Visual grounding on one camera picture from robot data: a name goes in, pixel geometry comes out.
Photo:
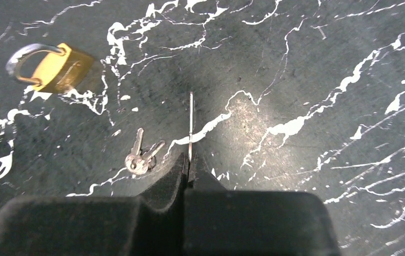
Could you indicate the silver key pair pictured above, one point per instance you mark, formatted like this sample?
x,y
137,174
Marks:
x,y
136,161

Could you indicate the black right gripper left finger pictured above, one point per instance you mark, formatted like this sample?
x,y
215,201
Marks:
x,y
150,223

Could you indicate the small brass padlock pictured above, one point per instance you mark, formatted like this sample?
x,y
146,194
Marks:
x,y
60,71

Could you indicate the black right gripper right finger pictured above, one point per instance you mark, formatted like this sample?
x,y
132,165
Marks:
x,y
243,222

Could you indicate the thin silver key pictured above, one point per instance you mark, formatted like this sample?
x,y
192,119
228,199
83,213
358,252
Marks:
x,y
191,107

